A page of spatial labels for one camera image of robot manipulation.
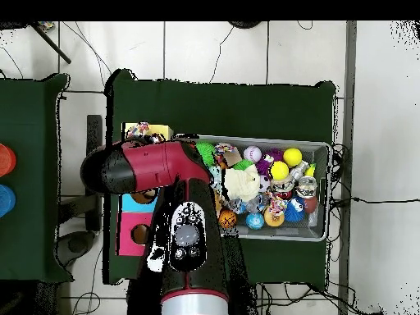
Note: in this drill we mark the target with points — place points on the white baseball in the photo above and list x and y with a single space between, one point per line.
252 154

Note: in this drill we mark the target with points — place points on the cream waffle cloth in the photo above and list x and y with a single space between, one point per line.
239 182

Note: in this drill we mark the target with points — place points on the plain yellow ball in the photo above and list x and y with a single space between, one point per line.
292 157

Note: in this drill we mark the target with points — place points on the purple spiky monster toy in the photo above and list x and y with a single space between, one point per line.
262 164

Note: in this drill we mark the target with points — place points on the yellow tennis ball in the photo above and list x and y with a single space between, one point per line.
279 170

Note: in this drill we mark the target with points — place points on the black rod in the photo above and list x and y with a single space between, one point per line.
52 44

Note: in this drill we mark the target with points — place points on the black round base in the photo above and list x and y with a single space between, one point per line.
244 24

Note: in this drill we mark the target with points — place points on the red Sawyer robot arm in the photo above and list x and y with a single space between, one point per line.
147 164

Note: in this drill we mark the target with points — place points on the blue cup stack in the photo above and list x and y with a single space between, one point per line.
6 200

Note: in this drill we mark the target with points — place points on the green cloth on side table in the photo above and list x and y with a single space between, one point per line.
29 131

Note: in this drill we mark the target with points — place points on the orange cup stack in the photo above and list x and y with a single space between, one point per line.
6 160

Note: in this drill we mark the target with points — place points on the crushed silver drink can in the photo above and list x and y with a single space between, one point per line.
306 187

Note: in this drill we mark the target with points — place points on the wooden box with three holes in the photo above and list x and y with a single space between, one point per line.
131 242

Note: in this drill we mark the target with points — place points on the green spiky rubber ball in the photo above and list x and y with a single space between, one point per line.
206 152

